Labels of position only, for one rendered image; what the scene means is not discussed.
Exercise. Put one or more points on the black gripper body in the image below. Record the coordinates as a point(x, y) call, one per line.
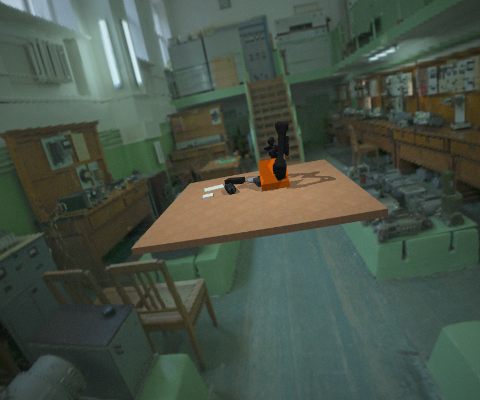
point(271, 143)

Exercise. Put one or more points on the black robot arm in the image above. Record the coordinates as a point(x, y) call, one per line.
point(279, 167)

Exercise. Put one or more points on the dark grey controller unit with white label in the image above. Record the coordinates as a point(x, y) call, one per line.
point(230, 188)

